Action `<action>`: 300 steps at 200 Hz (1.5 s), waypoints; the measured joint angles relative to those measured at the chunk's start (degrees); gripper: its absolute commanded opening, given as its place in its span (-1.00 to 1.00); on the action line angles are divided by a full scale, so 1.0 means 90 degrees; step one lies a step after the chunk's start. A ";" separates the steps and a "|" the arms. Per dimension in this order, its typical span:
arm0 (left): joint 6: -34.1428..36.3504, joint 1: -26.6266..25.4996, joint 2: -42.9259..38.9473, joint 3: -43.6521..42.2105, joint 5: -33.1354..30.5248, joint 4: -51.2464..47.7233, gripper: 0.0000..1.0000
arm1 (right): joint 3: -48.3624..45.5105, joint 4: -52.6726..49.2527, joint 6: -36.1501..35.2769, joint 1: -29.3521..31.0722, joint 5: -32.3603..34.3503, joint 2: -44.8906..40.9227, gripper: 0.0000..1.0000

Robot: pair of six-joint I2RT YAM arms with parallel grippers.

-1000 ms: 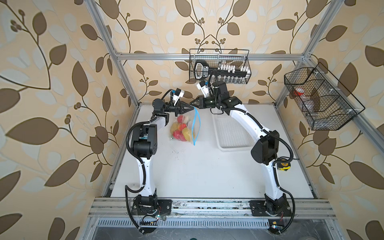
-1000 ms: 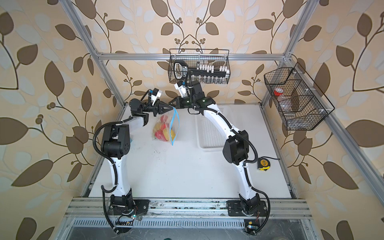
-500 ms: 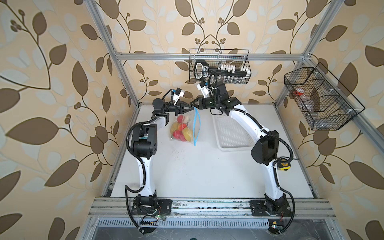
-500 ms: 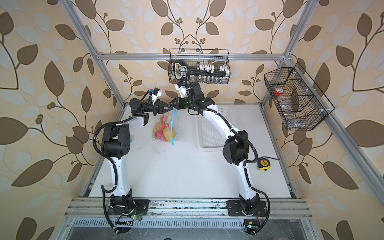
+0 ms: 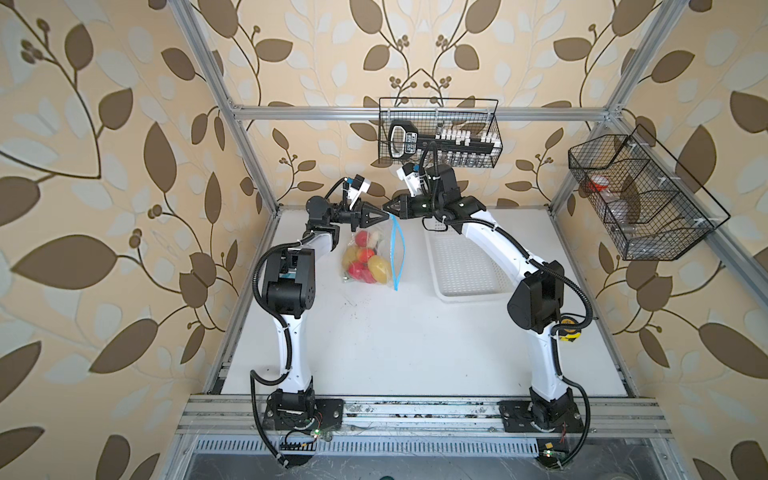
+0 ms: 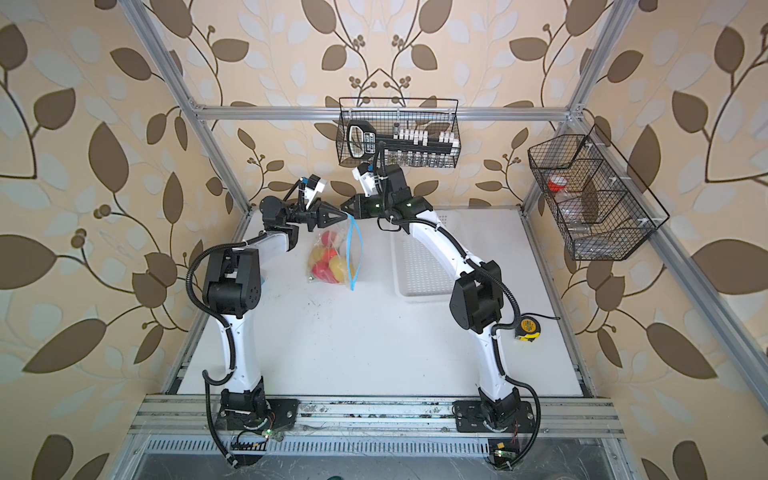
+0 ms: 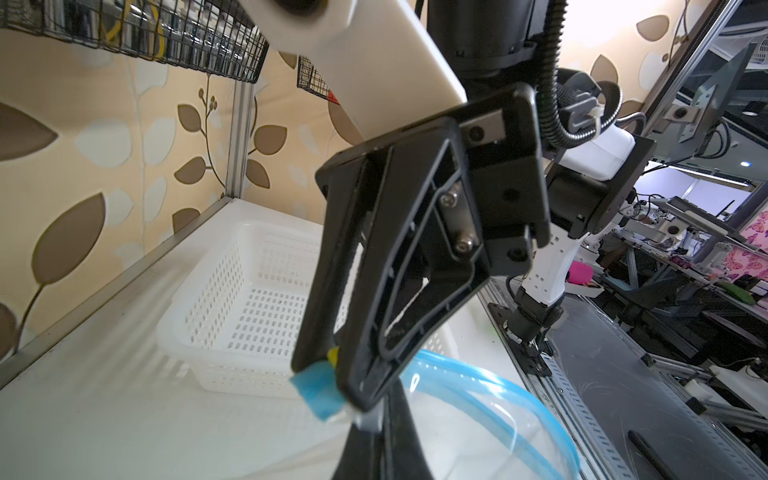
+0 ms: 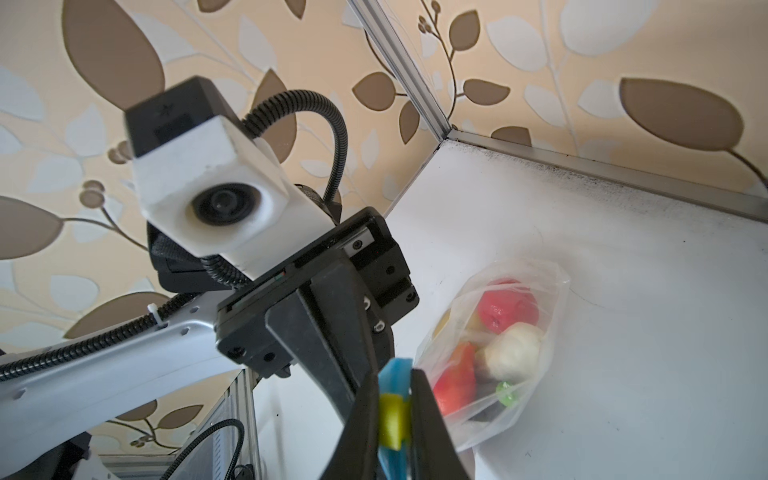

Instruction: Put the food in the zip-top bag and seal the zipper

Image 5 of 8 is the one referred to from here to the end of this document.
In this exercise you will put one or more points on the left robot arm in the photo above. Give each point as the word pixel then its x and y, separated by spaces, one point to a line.
pixel 284 286

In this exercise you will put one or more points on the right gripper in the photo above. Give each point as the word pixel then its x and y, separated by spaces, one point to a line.
pixel 404 211

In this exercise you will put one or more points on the yellow black tape measure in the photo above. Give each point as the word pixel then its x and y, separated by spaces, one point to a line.
pixel 569 334

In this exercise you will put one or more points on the clear zip top bag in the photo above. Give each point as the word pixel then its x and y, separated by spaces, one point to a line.
pixel 393 248

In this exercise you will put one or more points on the red white item in basket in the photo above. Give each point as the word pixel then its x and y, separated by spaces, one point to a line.
pixel 597 184

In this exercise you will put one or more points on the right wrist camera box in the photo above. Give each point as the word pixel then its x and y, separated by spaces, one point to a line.
pixel 410 174

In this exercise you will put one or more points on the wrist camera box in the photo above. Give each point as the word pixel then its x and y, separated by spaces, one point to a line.
pixel 410 174
pixel 353 188

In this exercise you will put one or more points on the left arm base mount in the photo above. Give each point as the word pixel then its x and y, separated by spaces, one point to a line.
pixel 283 414

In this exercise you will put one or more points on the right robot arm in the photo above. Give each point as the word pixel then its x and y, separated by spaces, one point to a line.
pixel 545 303

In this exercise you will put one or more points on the black tool in basket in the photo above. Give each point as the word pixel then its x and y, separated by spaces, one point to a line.
pixel 404 140

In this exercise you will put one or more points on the white plastic basket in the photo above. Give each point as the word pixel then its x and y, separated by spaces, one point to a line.
pixel 461 271

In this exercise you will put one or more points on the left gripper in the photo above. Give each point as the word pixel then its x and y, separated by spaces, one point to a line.
pixel 358 218

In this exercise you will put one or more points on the side wire basket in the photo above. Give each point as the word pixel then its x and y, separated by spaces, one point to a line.
pixel 656 208

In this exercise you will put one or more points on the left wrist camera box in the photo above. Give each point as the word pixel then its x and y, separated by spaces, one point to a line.
pixel 353 188

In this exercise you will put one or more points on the red yellow mango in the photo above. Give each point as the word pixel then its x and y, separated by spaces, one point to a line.
pixel 365 254

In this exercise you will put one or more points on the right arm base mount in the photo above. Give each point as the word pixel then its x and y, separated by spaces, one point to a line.
pixel 537 416

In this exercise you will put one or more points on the back wire basket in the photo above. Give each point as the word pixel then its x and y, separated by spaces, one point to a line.
pixel 475 114

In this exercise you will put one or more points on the small red apple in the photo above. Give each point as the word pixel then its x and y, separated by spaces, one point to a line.
pixel 362 238

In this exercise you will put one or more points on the white green cucumber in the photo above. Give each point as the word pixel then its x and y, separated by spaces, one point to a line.
pixel 374 239

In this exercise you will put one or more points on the aluminium front rail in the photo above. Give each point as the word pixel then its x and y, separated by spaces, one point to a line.
pixel 453 416

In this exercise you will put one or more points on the yellow potato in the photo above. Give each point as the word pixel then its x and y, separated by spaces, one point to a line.
pixel 349 257
pixel 380 268

